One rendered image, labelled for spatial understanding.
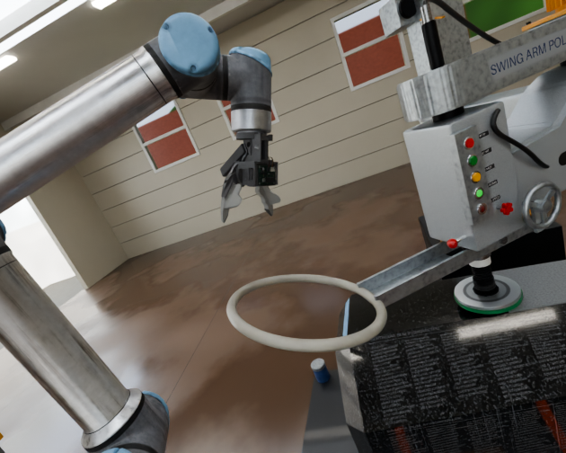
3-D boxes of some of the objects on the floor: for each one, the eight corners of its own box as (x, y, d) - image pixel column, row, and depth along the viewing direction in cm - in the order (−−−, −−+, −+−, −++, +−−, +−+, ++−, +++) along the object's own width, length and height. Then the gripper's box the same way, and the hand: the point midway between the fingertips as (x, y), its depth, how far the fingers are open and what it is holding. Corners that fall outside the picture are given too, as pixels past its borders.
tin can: (330, 370, 221) (324, 357, 218) (330, 382, 212) (323, 368, 208) (316, 373, 224) (311, 359, 220) (316, 384, 214) (310, 370, 211)
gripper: (228, 128, 60) (231, 228, 64) (296, 136, 74) (296, 217, 77) (205, 131, 66) (208, 222, 69) (272, 137, 79) (272, 214, 83)
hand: (246, 219), depth 75 cm, fingers open, 14 cm apart
